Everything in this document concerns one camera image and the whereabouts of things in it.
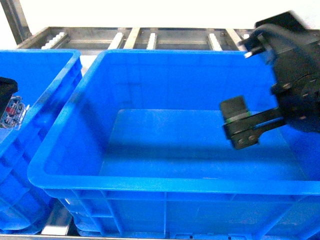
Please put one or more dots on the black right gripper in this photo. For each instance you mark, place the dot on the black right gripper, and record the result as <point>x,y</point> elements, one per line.
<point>293,51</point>

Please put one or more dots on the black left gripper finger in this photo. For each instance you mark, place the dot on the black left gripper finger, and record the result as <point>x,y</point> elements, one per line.
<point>8,87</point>

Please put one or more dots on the red mushroom push button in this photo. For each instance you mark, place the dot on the red mushroom push button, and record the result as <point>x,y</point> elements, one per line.
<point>14,113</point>

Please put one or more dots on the left blue plastic crate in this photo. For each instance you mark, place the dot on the left blue plastic crate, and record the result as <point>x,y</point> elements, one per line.
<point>46,80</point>

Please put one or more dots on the metal roller rack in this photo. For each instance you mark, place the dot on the metal roller rack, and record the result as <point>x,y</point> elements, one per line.
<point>93,40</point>

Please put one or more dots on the large blue plastic crate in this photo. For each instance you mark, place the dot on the large blue plastic crate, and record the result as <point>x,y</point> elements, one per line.
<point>139,151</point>

